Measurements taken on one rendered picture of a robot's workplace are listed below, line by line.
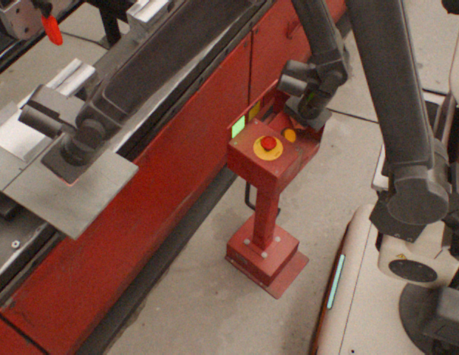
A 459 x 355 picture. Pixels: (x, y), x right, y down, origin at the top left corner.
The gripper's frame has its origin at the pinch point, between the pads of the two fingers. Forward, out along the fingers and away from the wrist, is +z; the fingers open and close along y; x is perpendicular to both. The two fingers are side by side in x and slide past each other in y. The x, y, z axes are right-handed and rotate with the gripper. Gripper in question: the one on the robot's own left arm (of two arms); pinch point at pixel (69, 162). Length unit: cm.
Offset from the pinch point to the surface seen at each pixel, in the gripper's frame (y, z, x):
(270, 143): -38.0, 8.4, 30.6
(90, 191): 1.6, 0.3, 6.5
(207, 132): -47, 44, 21
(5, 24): -8.8, -8.1, -22.6
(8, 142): 1.9, 10.3, -11.1
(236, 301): -23, 78, 72
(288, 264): -45, 73, 79
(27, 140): -0.5, 8.9, -8.8
